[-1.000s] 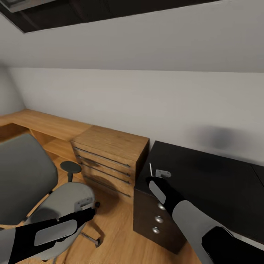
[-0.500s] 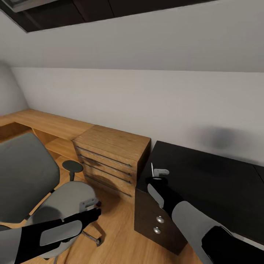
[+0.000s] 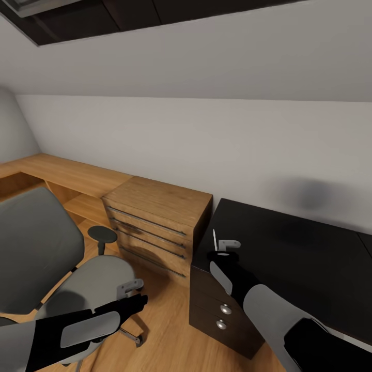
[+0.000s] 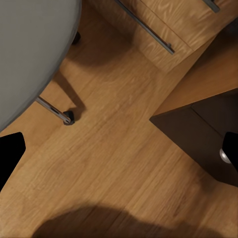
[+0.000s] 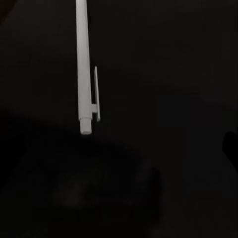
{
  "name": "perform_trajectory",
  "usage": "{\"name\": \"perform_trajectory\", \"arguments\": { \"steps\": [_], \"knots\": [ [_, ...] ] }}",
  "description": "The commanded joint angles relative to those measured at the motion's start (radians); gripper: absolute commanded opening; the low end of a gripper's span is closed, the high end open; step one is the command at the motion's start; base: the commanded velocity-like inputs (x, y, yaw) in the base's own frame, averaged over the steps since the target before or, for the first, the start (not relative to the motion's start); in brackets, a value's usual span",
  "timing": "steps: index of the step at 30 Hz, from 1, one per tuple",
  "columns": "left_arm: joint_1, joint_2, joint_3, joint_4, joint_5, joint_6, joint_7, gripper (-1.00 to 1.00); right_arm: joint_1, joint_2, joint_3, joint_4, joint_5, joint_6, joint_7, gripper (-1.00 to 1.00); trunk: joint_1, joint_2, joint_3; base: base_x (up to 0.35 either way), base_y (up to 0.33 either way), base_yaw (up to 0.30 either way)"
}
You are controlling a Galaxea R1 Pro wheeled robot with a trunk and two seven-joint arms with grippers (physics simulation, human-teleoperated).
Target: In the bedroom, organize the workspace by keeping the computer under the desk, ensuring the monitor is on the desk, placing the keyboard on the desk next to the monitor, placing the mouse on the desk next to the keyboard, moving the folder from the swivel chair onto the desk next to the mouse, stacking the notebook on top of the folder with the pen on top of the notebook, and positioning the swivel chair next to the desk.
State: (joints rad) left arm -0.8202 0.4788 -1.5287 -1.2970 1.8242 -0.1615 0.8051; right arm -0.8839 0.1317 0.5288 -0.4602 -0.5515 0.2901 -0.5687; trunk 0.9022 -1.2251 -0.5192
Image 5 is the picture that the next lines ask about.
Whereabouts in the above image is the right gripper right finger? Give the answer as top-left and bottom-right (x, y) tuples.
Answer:
(222, 132), (238, 172)

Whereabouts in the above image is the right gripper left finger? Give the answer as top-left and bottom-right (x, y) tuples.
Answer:
(0, 132), (26, 192)

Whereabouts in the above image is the pen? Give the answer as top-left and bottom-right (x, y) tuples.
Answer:
(76, 0), (100, 134)

